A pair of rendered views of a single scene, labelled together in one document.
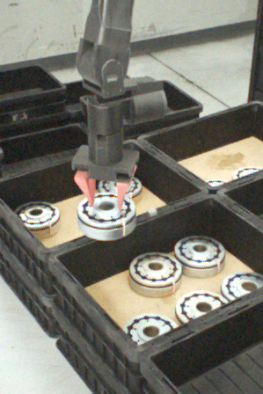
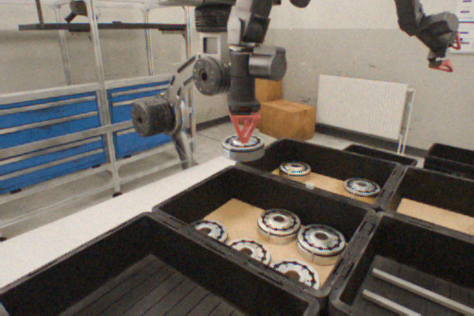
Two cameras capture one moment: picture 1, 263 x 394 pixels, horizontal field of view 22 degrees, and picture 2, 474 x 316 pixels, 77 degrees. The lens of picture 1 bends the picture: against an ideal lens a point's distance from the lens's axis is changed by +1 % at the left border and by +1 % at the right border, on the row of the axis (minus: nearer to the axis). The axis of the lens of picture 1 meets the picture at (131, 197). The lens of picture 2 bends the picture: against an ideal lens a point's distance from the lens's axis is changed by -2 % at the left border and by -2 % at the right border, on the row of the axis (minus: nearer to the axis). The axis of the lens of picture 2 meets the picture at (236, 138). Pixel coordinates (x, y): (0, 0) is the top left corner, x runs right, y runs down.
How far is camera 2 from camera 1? 1.04 m
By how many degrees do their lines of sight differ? 64
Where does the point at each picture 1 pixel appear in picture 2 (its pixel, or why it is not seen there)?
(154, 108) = (261, 65)
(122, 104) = (244, 56)
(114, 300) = (244, 218)
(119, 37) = (244, 2)
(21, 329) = not seen: hidden behind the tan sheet
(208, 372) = (189, 280)
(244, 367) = (203, 302)
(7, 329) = not seen: hidden behind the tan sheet
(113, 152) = (233, 91)
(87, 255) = (253, 182)
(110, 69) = (233, 24)
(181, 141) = (455, 192)
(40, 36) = not seen: outside the picture
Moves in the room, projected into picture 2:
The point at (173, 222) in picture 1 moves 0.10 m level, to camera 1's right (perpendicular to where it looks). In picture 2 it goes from (324, 206) to (352, 230)
